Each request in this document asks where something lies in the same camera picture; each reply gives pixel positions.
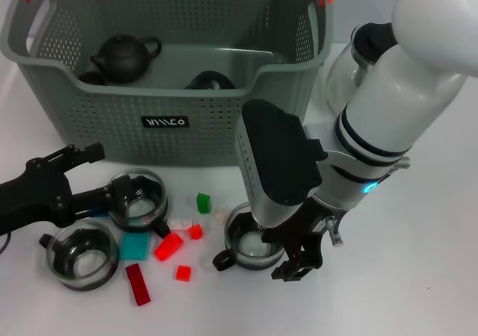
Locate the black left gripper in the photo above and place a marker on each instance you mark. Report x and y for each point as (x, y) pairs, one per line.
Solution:
(37, 198)

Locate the clear whitish toy brick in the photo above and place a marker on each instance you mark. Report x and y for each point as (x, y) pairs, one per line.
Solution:
(221, 216)

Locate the right wrist camera housing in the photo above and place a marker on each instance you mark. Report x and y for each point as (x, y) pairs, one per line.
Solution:
(276, 153)

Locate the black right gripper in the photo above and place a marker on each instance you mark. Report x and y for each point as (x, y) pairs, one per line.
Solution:
(310, 227)

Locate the black clay teapot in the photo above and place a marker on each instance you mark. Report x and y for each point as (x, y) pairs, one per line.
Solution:
(123, 59)

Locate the teal square toy brick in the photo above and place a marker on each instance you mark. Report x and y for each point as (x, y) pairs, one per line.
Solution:
(134, 246)

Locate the dark red flat toy brick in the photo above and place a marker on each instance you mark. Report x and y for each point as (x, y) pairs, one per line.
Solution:
(138, 285)

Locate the red sloped toy brick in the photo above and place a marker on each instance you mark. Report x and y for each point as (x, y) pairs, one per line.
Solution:
(168, 246)

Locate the small green toy brick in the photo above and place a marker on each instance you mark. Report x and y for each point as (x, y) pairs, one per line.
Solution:
(203, 201)

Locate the glass coffee pot black lid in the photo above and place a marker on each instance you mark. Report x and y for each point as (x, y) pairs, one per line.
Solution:
(341, 74)

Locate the white two-stud toy brick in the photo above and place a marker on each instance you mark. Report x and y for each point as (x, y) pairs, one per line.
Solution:
(181, 224)

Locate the small red toy brick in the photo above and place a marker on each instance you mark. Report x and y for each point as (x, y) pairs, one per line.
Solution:
(195, 232)
(183, 273)

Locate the grey perforated plastic storage bin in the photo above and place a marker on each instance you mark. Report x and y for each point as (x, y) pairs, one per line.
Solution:
(112, 134)

